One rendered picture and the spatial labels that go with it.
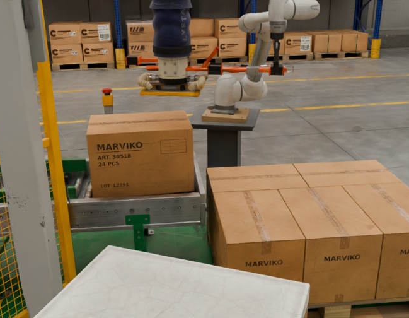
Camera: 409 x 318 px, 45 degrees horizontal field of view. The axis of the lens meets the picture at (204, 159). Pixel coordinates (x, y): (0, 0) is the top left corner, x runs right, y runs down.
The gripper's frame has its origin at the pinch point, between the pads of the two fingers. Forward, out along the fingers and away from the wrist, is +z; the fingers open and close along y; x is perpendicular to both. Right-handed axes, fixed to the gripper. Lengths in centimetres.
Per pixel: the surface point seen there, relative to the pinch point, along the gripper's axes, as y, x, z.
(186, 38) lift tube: 7, -50, -17
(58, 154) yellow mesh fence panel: 58, -110, 35
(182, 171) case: 19, -52, 58
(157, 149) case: 23, -66, 43
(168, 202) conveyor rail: 36, -58, 70
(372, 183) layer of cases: -7, 63, 72
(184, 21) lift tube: 7, -51, -27
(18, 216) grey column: 123, -98, 36
